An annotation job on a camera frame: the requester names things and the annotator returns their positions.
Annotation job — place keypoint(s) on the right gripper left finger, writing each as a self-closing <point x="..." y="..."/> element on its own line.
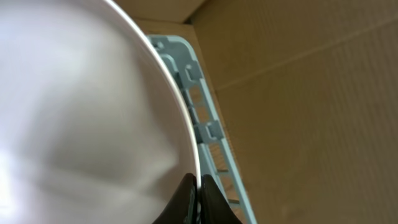
<point x="182" y="208"/>

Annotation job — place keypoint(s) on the grey dishwasher rack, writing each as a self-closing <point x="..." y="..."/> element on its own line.
<point x="216" y="158"/>

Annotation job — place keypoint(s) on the pink round plate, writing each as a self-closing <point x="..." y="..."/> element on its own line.
<point x="93" y="126"/>

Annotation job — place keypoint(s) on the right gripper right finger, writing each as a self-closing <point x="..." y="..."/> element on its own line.
<point x="214" y="207"/>

